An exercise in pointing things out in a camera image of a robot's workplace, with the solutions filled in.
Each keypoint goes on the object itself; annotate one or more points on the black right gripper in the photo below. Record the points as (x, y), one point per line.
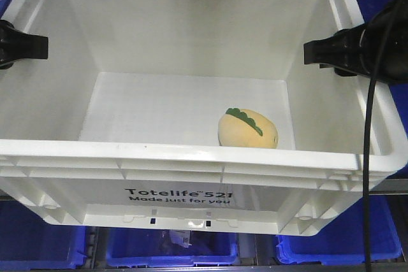
(354, 51)

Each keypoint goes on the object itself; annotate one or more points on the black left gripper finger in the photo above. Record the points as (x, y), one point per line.
(17, 45)

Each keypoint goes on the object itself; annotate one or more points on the yellow plush ball green crest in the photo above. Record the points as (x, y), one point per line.
(246, 128)

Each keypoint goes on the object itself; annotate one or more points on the white plastic tote box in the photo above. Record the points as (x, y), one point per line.
(119, 126)

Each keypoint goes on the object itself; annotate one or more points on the blue bin lower right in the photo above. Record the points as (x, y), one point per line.
(341, 241)

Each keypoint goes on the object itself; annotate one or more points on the blue bin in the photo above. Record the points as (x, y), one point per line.
(153, 248)
(341, 241)
(28, 242)

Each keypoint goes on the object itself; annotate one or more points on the blue bin lower left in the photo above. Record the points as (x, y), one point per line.
(28, 242)

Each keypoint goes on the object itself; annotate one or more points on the blue bin lower middle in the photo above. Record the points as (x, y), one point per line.
(153, 248)

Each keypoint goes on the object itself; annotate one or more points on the clear bag of parts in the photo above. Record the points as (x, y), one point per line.
(180, 237)

